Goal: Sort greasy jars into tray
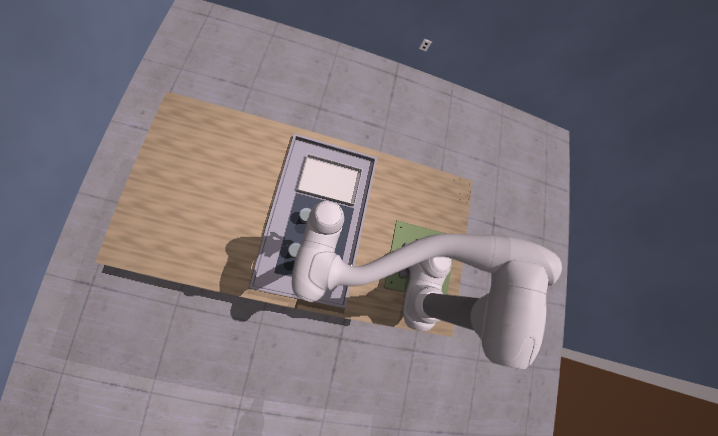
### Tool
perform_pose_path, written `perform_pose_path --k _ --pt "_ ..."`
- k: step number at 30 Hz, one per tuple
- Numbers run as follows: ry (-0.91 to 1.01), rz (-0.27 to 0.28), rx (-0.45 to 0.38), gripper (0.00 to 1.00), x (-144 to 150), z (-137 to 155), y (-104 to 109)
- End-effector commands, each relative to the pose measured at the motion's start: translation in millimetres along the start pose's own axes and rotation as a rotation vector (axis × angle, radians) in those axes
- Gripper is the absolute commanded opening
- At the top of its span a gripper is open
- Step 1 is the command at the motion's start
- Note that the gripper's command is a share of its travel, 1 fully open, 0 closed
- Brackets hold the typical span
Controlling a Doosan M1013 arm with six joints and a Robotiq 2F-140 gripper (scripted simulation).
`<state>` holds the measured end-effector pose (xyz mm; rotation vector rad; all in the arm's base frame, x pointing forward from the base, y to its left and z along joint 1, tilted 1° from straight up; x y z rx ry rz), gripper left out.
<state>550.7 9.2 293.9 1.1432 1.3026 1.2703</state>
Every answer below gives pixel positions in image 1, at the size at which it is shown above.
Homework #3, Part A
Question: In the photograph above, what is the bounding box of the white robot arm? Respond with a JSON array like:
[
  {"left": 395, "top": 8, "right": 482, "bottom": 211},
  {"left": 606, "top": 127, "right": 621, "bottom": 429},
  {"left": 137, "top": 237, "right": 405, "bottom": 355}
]
[{"left": 292, "top": 201, "right": 562, "bottom": 370}]

